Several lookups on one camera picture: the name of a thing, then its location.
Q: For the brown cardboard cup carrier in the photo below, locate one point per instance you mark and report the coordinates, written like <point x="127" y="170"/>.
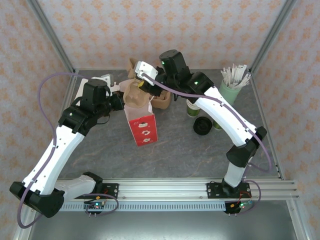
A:
<point x="135" y="96"/>

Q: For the red paper gift bag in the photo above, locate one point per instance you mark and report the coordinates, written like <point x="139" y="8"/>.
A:
<point x="143" y="130"/>

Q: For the green paper coffee cup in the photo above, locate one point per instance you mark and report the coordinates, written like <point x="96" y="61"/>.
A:
<point x="216" y="126"/>

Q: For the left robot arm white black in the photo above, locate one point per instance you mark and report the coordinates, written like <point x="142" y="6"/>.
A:
<point x="60" y="160"/>

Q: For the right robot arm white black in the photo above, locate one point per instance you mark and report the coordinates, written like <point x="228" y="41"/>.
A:
<point x="220" y="117"/>

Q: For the white paper napkin stack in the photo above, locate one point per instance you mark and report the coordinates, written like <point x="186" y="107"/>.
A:
<point x="79" y="87"/>

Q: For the green paper cup stack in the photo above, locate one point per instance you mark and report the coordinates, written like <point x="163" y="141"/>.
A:
<point x="192" y="111"/>

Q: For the white wrapped straw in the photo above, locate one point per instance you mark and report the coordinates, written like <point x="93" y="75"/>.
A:
<point x="243" y="72"/>
<point x="243" y="80"/>
<point x="224" y="78"/>
<point x="233" y="73"/>
<point x="239" y="73"/>
<point x="227" y="75"/>

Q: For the black cup lid stack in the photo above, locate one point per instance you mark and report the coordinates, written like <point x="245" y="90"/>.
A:
<point x="202" y="125"/>

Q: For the mint green straw holder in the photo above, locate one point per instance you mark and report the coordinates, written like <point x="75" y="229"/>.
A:
<point x="231" y="95"/>

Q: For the small circuit board green LED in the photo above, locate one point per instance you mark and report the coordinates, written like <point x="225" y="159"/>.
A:
<point x="96" y="205"/>
<point x="241" y="205"/>

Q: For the grey metal panel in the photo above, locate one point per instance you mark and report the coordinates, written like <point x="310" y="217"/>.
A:
<point x="160" y="227"/>

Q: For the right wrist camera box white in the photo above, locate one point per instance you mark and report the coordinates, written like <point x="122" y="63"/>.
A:
<point x="147" y="70"/>

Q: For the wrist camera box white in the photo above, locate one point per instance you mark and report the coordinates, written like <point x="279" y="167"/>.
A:
<point x="105" y="79"/>
<point x="147" y="70"/>

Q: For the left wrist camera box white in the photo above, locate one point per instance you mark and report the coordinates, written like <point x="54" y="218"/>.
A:
<point x="105" y="79"/>

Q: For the aluminium frame post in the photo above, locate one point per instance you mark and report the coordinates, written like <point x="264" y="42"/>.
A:
<point x="270" y="37"/>
<point x="56" y="42"/>

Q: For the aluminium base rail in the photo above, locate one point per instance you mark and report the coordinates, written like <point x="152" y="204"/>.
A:
<point x="162" y="190"/>

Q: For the aluminium lower frame bar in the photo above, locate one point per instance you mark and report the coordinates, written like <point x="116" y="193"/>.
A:
<point x="297" y="225"/>
<point x="21" y="235"/>

